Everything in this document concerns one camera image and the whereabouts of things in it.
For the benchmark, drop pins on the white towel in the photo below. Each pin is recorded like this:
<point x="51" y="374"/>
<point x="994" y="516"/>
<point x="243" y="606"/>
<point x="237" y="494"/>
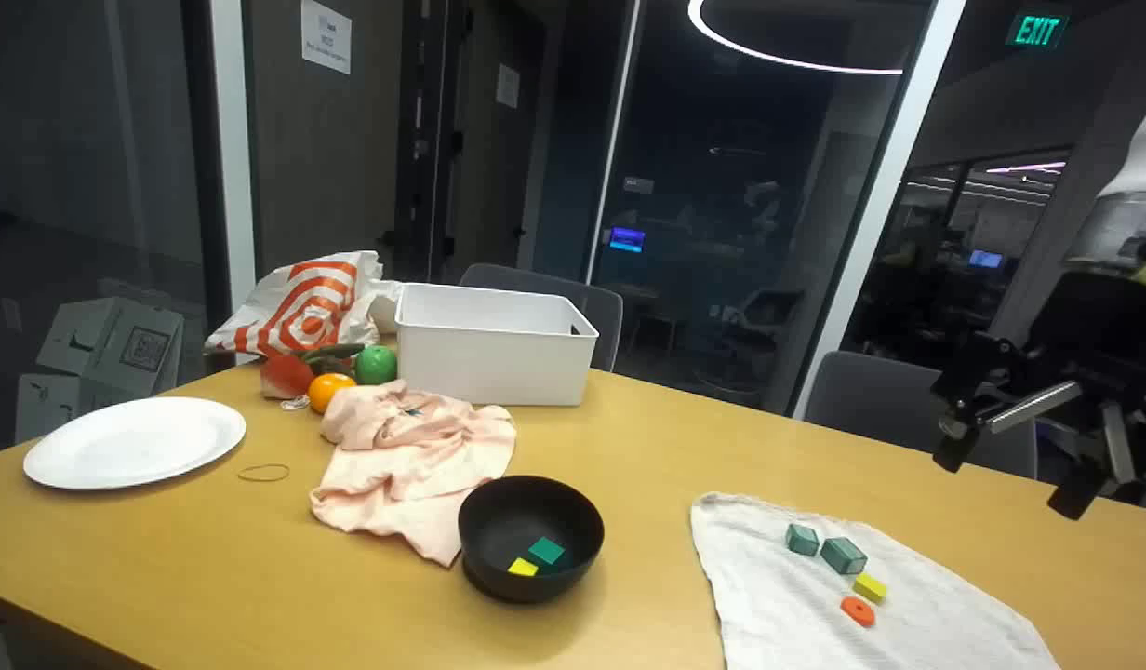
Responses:
<point x="784" y="607"/>

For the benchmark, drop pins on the yellow block on towel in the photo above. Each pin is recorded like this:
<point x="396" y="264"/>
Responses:
<point x="869" y="591"/>

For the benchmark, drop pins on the orange block on towel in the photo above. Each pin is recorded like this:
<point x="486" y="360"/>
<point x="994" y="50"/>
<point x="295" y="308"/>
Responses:
<point x="858" y="612"/>

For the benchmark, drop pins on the grey chair with narrow back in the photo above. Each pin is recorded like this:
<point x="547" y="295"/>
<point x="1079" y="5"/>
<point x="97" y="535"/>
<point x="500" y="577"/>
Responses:
<point x="600" y="309"/>

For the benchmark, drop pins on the white plastic bin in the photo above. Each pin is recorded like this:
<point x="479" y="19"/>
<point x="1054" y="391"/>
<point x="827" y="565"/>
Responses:
<point x="491" y="367"/>

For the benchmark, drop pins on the blue glowing screen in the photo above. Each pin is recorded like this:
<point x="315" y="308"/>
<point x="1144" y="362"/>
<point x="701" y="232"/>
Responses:
<point x="628" y="240"/>

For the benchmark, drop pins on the black bowl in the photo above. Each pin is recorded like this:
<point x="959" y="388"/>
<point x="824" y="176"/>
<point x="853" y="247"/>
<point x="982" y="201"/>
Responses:
<point x="500" y="516"/>

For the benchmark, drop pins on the green toy ball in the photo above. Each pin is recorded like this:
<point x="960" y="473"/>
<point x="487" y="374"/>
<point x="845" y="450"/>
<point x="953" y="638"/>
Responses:
<point x="377" y="367"/>

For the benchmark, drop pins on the green block in bowl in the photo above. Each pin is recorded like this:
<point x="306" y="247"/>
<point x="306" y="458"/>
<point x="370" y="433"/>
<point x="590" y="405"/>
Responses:
<point x="545" y="553"/>

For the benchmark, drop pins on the pink crumpled cloth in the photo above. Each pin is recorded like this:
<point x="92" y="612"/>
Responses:
<point x="406" y="479"/>

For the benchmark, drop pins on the yellow block in bowl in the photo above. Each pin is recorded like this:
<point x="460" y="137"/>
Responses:
<point x="522" y="568"/>

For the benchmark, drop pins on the orange toy fruit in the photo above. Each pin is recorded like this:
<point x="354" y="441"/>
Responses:
<point x="330" y="388"/>

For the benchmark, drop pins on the red white striped cloth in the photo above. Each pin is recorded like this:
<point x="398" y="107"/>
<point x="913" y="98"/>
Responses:
<point x="303" y="309"/>

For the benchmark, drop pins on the red toy fruit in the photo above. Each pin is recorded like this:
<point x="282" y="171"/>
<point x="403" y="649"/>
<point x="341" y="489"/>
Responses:
<point x="284" y="378"/>

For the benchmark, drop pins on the grey chair with wide back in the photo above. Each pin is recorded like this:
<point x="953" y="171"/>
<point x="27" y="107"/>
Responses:
<point x="873" y="395"/>

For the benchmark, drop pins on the small teal block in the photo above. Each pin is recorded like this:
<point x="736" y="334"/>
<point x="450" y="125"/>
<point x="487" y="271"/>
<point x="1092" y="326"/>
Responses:
<point x="800" y="541"/>

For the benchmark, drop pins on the large teal block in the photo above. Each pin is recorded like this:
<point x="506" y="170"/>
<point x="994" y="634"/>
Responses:
<point x="842" y="557"/>

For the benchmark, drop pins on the thin rubber band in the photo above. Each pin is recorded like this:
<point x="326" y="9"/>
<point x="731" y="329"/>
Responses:
<point x="238" y="473"/>

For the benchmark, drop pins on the white paper notice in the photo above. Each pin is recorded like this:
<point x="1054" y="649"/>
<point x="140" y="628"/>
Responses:
<point x="326" y="37"/>

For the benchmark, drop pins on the white round plate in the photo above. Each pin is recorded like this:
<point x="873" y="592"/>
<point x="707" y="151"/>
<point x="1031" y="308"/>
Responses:
<point x="130" y="443"/>

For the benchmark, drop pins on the cardboard boxes behind glass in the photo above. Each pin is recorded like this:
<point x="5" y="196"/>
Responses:
<point x="109" y="349"/>

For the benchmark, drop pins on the green exit sign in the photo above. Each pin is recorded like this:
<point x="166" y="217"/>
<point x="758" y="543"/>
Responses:
<point x="1036" y="30"/>

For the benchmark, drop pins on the black camera mount with rod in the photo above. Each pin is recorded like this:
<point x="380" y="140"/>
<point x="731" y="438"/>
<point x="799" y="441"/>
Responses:
<point x="970" y="386"/>

